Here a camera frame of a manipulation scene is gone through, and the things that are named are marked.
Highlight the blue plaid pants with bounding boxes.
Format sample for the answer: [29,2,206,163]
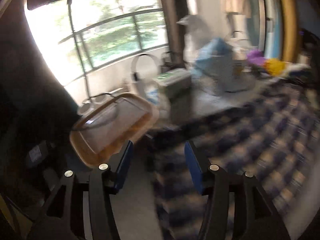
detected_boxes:
[149,80,319,239]

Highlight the brown lidded food container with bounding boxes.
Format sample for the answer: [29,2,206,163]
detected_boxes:
[69,93,159,168]

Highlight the white perforated plastic basket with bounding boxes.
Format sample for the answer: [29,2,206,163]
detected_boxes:
[194,38,254,95]

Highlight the yellow duck plastic bag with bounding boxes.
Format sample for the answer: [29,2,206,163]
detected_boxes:
[264,59,286,76]

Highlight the green white milk carton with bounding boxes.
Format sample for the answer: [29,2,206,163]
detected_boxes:
[153,68,192,124]

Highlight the purple cloth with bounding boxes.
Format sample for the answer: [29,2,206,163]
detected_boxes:
[247,49,266,67]

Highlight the balcony metal railing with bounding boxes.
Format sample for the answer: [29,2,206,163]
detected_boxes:
[58,8,168,80]

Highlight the white tissue paper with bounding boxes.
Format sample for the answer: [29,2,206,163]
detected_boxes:
[177,15,210,63]

